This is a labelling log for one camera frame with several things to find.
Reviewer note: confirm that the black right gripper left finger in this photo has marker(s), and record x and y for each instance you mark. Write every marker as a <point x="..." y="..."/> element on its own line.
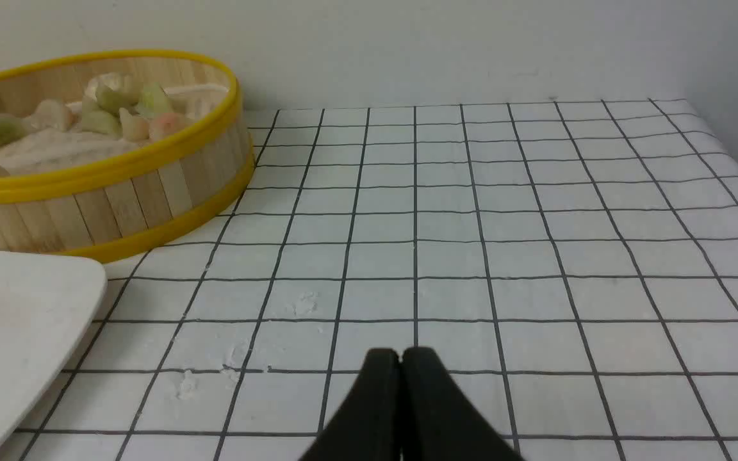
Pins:
<point x="363" y="427"/>

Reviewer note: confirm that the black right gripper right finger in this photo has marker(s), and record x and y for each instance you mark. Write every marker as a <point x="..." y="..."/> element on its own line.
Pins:
<point x="438" y="421"/>

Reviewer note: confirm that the pink steamed dumpling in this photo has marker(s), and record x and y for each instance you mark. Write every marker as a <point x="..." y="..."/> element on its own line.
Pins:
<point x="166" y="124"/>

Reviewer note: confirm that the white square plate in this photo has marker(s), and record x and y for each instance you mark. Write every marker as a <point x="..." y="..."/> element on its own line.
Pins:
<point x="47" y="303"/>

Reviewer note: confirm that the white grid tablecloth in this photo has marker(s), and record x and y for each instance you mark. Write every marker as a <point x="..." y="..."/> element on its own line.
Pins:
<point x="574" y="265"/>

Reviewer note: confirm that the bamboo steamer basket yellow rim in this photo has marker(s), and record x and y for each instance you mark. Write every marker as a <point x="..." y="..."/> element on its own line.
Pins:
<point x="118" y="207"/>

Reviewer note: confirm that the green dumpling in steamer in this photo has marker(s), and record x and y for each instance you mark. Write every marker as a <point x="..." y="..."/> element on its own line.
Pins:
<point x="127" y="113"/>

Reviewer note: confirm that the white dumpling in steamer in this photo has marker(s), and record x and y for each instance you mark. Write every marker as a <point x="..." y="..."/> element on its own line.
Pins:
<point x="120" y="83"/>

